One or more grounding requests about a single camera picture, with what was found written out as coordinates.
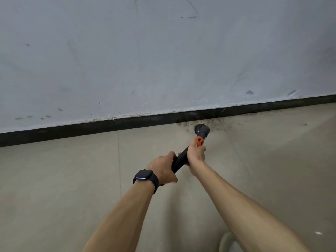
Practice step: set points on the person's left hand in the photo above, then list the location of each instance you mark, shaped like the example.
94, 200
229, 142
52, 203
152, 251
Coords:
162, 169

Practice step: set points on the person's right hand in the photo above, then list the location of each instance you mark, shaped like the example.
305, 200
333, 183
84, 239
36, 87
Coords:
195, 157

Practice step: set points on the person's left forearm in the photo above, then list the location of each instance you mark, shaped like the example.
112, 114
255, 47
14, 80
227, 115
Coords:
120, 220

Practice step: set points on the person's right forearm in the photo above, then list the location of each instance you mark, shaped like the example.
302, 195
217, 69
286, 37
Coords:
249, 209

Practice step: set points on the black smartwatch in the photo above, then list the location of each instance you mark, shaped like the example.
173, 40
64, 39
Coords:
145, 177

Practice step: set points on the black baseboard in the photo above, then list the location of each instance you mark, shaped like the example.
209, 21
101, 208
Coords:
105, 125

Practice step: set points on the white shoe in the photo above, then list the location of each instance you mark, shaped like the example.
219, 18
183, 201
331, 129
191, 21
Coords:
227, 242

